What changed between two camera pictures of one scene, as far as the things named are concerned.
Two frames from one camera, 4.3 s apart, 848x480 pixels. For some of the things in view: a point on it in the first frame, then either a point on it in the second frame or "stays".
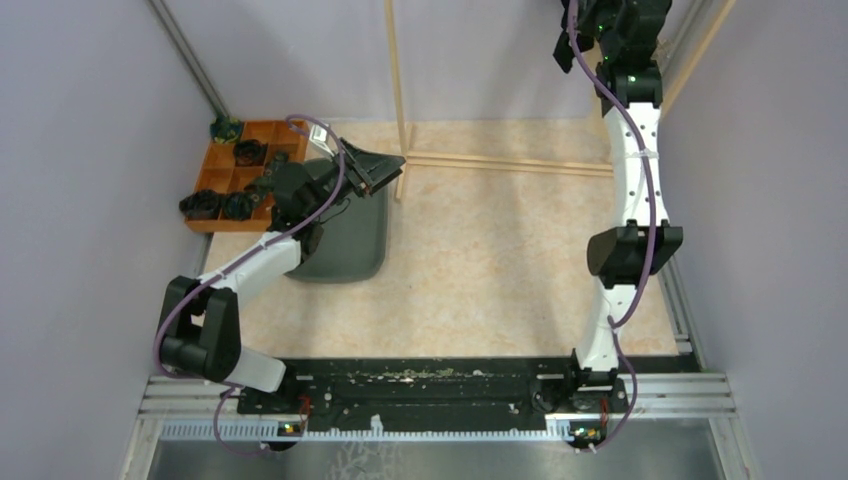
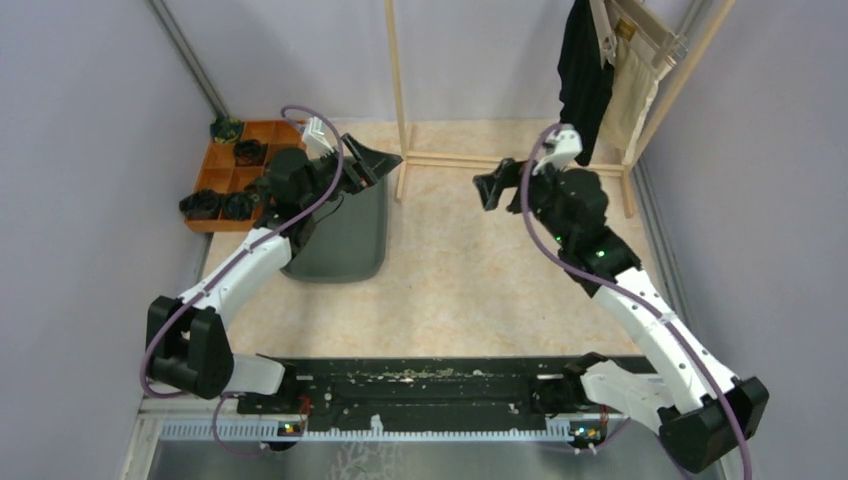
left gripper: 367,171 stays
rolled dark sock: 238,205 stays
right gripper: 583,20 -> 505,176
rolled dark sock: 204,204 stays
